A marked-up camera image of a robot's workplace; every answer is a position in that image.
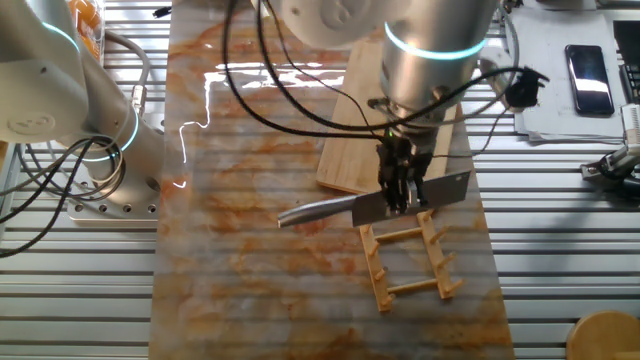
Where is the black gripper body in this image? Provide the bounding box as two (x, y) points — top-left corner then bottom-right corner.
(385, 135), (436, 177)

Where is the steel cleaver knife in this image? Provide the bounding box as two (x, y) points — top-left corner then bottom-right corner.
(277, 169), (473, 230)

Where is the wooden cutting board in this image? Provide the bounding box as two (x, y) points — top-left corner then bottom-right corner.
(315, 38), (459, 196)

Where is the wooden peg knife rack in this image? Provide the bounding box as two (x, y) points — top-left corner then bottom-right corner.
(358, 208), (466, 314)

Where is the marble pattern table mat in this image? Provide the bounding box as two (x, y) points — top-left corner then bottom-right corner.
(148, 0), (516, 360)

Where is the black smartphone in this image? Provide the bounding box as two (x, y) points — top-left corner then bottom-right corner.
(565, 43), (616, 117)

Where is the black keyboard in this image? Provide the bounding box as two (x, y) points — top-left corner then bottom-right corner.
(612, 19), (640, 106)

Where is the wooden mug tree stand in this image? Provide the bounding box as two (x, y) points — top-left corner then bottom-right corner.
(565, 309), (640, 360)

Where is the clear plastic fruit container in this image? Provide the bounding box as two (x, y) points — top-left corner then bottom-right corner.
(67, 0), (107, 61)

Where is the orange fruit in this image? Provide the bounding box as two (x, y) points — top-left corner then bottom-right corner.
(67, 0), (103, 31)

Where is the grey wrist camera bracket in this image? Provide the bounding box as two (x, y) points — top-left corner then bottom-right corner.
(478, 47), (516, 109)

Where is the black gripper cable with clip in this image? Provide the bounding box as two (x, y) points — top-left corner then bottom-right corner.
(222, 0), (550, 146)

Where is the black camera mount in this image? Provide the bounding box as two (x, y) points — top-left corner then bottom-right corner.
(579, 144), (640, 199)

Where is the silver depth camera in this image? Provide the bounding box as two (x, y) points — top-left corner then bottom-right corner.
(619, 103), (640, 159)

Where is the grey hose with metal connector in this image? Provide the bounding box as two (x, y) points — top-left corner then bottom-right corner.
(102, 30), (153, 119)

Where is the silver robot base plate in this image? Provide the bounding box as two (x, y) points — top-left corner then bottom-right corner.
(66, 158), (162, 225)

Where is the black cable bundle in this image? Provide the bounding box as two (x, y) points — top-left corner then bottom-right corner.
(0, 135), (126, 259)

